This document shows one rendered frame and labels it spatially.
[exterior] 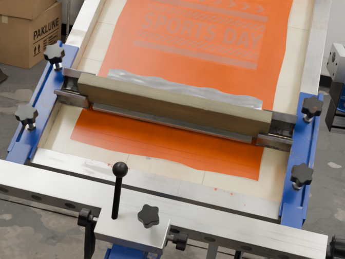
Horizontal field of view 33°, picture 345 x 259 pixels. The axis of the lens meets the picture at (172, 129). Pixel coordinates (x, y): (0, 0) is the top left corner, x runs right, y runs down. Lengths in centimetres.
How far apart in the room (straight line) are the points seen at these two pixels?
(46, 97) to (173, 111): 28
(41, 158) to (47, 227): 172
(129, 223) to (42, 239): 184
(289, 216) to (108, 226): 34
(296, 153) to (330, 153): 286
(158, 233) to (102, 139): 32
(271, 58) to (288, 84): 8
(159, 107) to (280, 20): 43
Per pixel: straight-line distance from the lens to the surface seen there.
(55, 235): 288
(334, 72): 198
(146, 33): 144
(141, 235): 103
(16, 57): 468
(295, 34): 146
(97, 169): 119
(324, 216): 338
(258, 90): 135
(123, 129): 128
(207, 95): 132
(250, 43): 143
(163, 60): 138
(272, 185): 122
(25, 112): 121
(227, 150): 125
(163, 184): 117
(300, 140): 123
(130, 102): 123
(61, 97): 129
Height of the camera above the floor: 178
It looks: 27 degrees down
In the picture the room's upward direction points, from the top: 8 degrees clockwise
